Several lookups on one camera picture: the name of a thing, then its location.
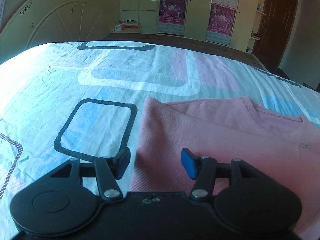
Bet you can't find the pink sweater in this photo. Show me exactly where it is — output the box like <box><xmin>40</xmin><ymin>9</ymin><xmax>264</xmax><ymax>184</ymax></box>
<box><xmin>130</xmin><ymin>96</ymin><xmax>319</xmax><ymax>239</ymax></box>

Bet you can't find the patterned bed sheet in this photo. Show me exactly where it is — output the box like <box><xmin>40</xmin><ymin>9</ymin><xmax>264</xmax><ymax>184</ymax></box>
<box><xmin>1</xmin><ymin>41</ymin><xmax>319</xmax><ymax>239</ymax></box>

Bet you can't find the corner shelf unit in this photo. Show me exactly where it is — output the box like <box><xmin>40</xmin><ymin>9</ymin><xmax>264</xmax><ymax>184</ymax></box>
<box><xmin>246</xmin><ymin>0</ymin><xmax>266</xmax><ymax>53</ymax></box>

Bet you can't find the orange white box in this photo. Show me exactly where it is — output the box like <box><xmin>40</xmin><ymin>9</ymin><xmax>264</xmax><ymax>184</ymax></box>
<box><xmin>114</xmin><ymin>20</ymin><xmax>142</xmax><ymax>33</ymax></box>

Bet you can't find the lower right pink poster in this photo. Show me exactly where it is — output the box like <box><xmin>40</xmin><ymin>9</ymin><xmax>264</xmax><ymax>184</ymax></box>
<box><xmin>206</xmin><ymin>3</ymin><xmax>236</xmax><ymax>46</ymax></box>

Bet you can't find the cream round headboard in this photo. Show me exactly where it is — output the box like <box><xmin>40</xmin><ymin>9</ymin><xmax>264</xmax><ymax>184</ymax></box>
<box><xmin>1</xmin><ymin>0</ymin><xmax>118</xmax><ymax>62</ymax></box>

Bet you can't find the lower left pink poster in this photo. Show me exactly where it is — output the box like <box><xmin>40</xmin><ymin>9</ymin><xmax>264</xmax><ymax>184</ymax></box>
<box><xmin>158</xmin><ymin>0</ymin><xmax>187</xmax><ymax>36</ymax></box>

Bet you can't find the cream wardrobe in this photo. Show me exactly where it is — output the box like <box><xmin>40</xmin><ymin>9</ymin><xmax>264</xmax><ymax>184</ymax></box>
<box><xmin>120</xmin><ymin>0</ymin><xmax>258</xmax><ymax>51</ymax></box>

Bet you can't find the dark brown wooden door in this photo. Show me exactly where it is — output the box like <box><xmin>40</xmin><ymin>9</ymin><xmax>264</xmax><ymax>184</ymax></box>
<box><xmin>253</xmin><ymin>0</ymin><xmax>298</xmax><ymax>72</ymax></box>

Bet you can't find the dark wooden bed frame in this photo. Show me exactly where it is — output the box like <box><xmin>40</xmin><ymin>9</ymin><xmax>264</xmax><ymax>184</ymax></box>
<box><xmin>104</xmin><ymin>33</ymin><xmax>267</xmax><ymax>71</ymax></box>

